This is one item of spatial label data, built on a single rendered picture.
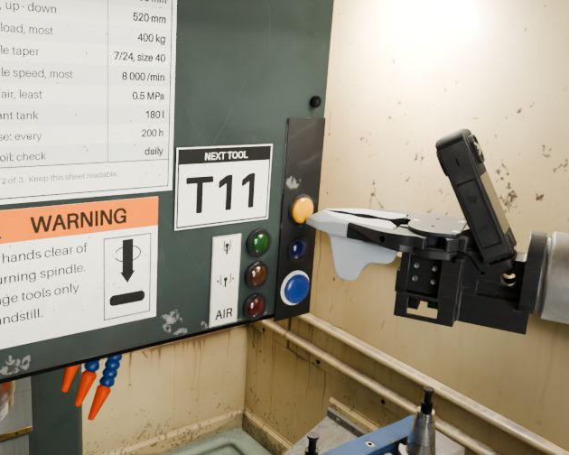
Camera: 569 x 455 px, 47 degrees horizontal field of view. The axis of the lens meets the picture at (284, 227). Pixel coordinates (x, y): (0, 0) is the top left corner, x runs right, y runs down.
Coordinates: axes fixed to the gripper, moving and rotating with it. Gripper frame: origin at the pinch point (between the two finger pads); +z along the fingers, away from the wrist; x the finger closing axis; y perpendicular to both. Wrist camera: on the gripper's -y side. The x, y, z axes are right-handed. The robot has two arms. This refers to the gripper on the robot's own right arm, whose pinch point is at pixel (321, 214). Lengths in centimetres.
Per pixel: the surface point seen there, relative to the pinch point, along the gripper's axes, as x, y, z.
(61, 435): 35, 62, 61
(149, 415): 85, 88, 73
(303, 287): 0.3, 7.8, 1.3
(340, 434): 88, 79, 18
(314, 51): 0.7, -14.9, 2.1
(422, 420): 29.0, 35.3, -8.7
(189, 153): -10.5, -6.1, 8.4
